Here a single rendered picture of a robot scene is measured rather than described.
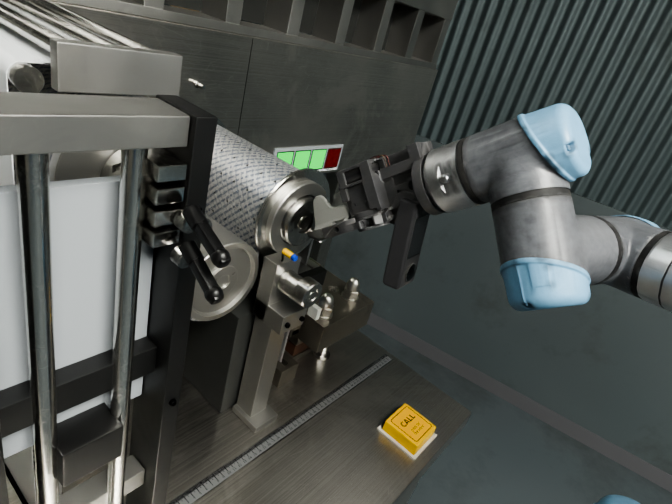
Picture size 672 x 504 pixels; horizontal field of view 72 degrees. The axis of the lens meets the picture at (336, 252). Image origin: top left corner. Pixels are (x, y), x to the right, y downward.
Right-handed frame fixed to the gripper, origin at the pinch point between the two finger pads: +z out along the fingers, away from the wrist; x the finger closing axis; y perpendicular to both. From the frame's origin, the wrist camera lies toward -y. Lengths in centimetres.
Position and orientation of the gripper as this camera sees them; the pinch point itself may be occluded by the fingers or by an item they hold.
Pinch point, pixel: (321, 236)
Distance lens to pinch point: 67.1
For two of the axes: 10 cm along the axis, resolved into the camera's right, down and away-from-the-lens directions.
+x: -6.2, 2.1, -7.5
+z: -7.3, 1.9, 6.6
